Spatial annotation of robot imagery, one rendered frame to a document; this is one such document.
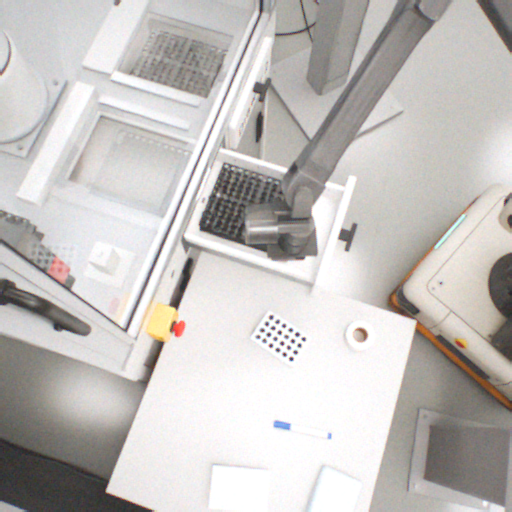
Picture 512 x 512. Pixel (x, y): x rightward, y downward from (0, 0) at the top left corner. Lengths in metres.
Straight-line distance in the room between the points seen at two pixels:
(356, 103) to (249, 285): 0.61
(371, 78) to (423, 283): 1.15
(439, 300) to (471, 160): 0.82
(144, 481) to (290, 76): 1.84
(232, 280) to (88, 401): 0.99
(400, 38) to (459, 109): 1.76
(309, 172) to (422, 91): 1.78
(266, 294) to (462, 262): 0.90
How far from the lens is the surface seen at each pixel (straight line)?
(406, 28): 0.90
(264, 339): 1.27
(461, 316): 1.94
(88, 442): 2.13
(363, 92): 0.89
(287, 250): 1.02
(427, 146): 2.49
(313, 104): 2.44
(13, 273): 0.60
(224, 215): 1.24
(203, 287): 1.33
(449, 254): 1.99
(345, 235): 1.23
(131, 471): 1.31
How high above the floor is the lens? 2.04
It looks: 72 degrees down
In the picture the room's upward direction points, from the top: 3 degrees clockwise
